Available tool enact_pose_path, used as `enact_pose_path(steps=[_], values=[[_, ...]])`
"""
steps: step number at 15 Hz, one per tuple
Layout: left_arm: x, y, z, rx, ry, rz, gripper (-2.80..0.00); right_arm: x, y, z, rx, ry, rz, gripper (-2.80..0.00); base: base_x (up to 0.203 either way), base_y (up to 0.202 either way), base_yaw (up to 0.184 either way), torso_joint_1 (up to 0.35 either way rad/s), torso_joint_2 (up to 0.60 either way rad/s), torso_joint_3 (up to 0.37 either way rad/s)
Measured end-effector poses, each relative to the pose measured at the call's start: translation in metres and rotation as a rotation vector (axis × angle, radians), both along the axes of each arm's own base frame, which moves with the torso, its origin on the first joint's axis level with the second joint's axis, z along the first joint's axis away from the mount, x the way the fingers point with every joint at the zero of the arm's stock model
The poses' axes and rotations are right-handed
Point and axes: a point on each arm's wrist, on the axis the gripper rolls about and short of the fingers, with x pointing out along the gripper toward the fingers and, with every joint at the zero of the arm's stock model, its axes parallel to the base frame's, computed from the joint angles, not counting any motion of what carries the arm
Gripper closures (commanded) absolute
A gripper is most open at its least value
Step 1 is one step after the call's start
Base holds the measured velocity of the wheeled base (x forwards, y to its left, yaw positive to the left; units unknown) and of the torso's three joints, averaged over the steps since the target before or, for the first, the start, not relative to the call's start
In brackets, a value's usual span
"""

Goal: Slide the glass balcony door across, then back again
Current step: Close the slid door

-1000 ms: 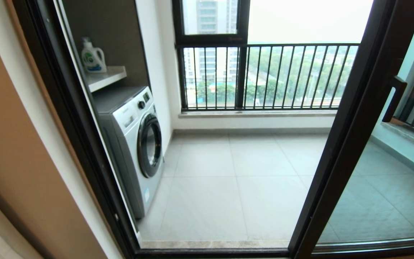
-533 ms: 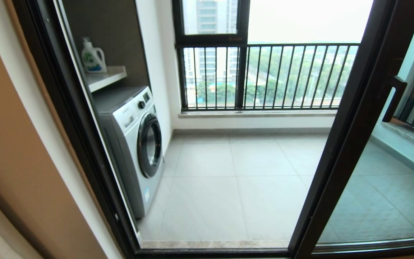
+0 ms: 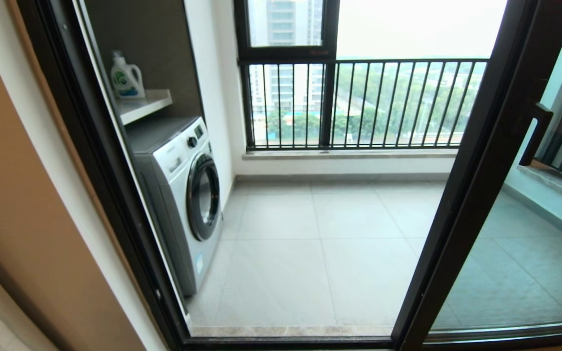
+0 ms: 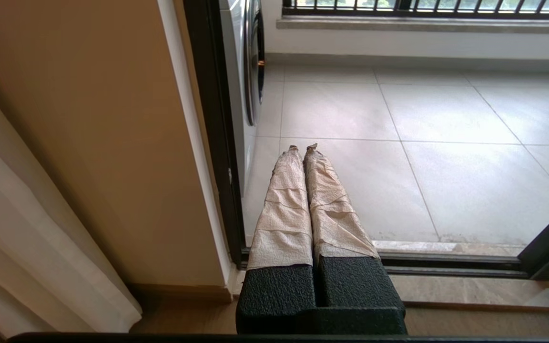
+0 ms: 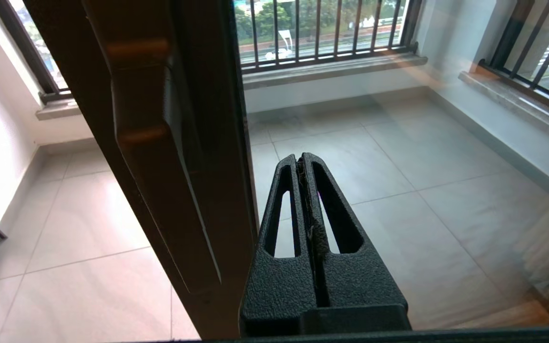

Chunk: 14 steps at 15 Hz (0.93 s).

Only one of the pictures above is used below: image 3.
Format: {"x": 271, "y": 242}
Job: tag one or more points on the brown framed sliding glass door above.
{"x": 456, "y": 219}

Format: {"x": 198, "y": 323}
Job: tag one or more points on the dark framed sliding glass door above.
{"x": 95, "y": 146}

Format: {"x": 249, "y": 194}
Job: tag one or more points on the short grey stone sill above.
{"x": 547, "y": 183}

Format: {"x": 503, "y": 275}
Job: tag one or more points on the long black balcony railing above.
{"x": 408, "y": 61}

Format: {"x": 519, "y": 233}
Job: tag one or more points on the long grey stone sill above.
{"x": 349, "y": 155}

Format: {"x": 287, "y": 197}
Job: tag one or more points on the white front-load washing machine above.
{"x": 173, "y": 195}

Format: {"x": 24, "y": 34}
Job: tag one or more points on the white detergent bottle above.
{"x": 127, "y": 78}

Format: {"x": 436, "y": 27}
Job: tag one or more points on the dark window frame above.
{"x": 329, "y": 97}

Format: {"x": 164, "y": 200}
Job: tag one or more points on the white wall shelf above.
{"x": 147, "y": 103}

